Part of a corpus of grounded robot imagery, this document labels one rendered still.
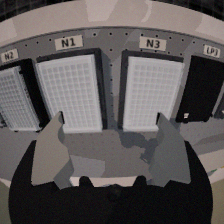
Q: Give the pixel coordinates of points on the white rectangular plate lid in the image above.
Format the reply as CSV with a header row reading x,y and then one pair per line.
x,y
152,87
69,85

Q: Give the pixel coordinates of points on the grey flat base plate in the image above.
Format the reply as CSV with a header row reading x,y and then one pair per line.
x,y
111,153

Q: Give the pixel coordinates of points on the white operator button panel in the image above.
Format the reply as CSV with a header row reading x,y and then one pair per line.
x,y
211,155

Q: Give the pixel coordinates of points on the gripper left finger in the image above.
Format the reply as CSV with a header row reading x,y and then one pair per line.
x,y
45,168

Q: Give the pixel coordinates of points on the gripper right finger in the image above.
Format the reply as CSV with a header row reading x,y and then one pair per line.
x,y
175,166

